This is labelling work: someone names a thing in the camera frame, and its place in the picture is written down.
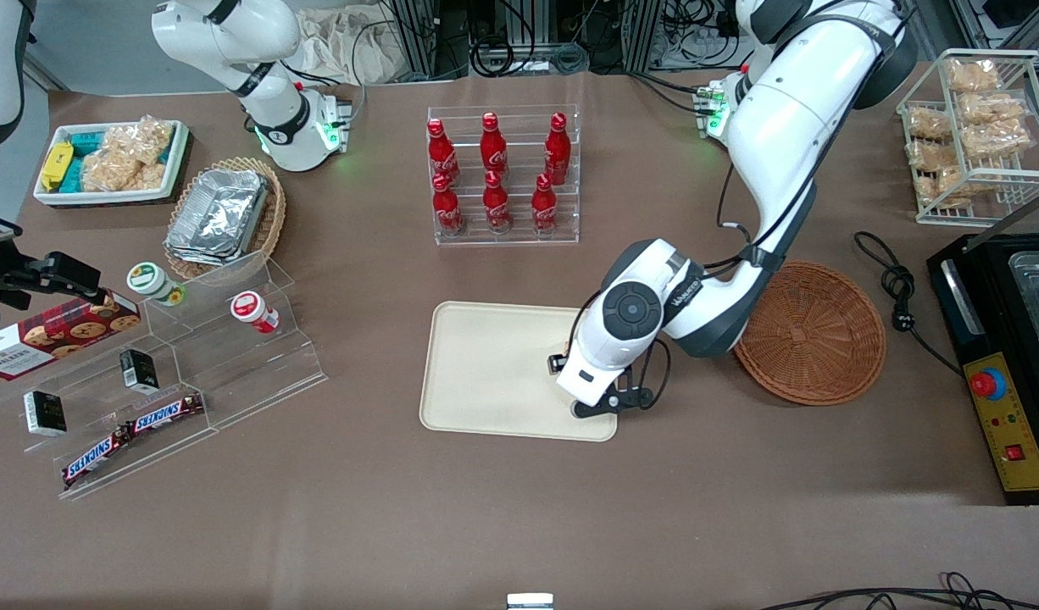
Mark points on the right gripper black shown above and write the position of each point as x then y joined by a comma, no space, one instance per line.
30,277

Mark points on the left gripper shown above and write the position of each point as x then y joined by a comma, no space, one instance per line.
553,363

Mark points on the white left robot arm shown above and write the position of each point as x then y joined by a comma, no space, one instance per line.
782,127

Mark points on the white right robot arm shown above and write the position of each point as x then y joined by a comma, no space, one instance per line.
265,51

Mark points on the cream plastic serving tray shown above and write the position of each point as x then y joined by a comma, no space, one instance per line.
494,373

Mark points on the light wicker basket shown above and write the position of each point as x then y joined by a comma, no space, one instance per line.
274,216

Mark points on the round brown wicker basket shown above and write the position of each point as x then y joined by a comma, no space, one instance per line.
812,335

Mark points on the red tartan cookie box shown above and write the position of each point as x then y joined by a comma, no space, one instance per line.
53,339

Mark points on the green lidded white cup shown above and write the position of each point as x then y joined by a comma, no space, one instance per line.
151,281

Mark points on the teal snack packet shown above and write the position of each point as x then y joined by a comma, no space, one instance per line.
74,176
86,142

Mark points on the yellow snack packet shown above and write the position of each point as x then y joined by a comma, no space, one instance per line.
56,165

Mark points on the wrapped rice cracker snack pack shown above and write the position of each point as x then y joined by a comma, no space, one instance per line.
994,108
943,188
933,154
142,140
998,140
973,76
929,124
113,169

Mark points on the small black white box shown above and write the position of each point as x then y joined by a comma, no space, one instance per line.
138,371
45,413

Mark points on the clear acrylic bottle rack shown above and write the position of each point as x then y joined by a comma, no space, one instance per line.
502,239

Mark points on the stack of foil containers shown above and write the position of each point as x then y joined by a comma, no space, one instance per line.
219,216

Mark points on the red cola bottle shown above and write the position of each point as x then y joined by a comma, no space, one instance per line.
441,152
447,207
545,207
557,151
497,206
493,146

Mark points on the white rectangular snack bin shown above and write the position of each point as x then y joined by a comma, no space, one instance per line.
180,152

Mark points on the brown Snickers bar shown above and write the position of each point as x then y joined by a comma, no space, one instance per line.
168,413
96,457

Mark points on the red lidded white cup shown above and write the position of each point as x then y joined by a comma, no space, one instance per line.
252,309

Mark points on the clear acrylic step display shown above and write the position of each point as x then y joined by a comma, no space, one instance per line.
231,373

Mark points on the beige crumpled cloth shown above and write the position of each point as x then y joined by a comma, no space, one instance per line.
341,42

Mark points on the black sealing machine yellow panel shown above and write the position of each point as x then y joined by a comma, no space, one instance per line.
960,322

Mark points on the red emergency stop button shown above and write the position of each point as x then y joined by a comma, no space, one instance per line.
987,385

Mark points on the glass machine lid metal edge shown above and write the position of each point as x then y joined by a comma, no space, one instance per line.
1015,216

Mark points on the red rocker power switch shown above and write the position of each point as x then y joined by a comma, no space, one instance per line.
1015,453

